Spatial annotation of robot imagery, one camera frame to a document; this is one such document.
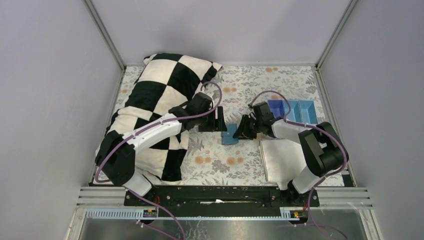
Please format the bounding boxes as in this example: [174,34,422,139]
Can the blue card holder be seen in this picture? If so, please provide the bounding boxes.
[221,123,239,146]

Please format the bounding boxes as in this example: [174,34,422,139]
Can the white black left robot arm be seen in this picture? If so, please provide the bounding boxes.
[94,92,219,197]

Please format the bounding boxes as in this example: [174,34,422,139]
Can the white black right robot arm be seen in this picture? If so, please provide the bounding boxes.
[233,102,349,195]

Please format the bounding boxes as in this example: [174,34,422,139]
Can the floral table cloth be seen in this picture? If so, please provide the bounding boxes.
[93,65,346,187]

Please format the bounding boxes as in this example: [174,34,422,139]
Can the white folded towel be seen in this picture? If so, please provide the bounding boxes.
[259,139,306,191]

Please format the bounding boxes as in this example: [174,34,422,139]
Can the blue three-compartment tray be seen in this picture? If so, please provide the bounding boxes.
[267,99,318,125]

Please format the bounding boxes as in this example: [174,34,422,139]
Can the black white checkered pillow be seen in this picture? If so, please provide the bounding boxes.
[105,53,222,184]

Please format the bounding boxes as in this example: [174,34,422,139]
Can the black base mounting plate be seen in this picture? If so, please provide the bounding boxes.
[124,185,320,217]

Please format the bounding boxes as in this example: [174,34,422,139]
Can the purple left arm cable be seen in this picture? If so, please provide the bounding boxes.
[94,81,223,240]

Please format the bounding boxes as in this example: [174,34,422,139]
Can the aluminium frame rail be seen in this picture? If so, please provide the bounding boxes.
[68,185,381,240]

